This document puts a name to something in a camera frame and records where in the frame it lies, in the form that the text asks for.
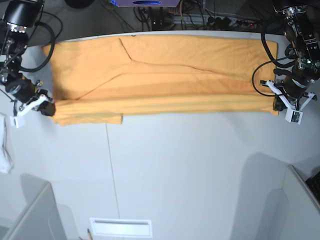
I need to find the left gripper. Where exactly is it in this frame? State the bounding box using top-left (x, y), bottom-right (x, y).
top-left (273, 76), bottom-right (312, 112)

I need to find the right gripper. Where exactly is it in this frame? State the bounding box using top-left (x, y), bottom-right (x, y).
top-left (4, 78), bottom-right (56, 117)

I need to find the orange T-shirt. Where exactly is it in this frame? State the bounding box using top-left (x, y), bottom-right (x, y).
top-left (50, 35), bottom-right (275, 126)

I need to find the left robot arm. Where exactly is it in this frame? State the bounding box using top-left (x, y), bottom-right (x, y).
top-left (260, 0), bottom-right (320, 112)

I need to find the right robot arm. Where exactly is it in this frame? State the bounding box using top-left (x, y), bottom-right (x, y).
top-left (0, 0), bottom-right (56, 117)

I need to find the white cloth at left edge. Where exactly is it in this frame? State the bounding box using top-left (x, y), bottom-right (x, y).
top-left (0, 113), bottom-right (14, 174)

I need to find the black keyboard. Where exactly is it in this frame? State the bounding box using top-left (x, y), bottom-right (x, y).
top-left (305, 172), bottom-right (320, 202)

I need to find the grey partition left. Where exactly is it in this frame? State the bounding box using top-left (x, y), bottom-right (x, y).
top-left (0, 173), bottom-right (67, 240)

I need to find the grey partition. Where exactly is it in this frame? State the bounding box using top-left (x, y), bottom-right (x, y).
top-left (0, 173), bottom-right (67, 240)
top-left (264, 164), bottom-right (320, 240)

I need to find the grey partition right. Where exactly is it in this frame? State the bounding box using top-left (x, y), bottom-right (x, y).
top-left (264, 164), bottom-right (320, 240)

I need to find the blue grey box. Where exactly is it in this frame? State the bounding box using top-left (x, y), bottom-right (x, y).
top-left (115, 0), bottom-right (180, 8)

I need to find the white paper label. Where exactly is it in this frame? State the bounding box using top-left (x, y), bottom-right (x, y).
top-left (89, 217), bottom-right (153, 238)

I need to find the pencil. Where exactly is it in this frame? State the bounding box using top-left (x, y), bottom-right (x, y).
top-left (87, 228), bottom-right (93, 240)

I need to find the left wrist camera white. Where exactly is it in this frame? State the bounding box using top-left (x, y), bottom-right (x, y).
top-left (260, 80), bottom-right (317, 125)

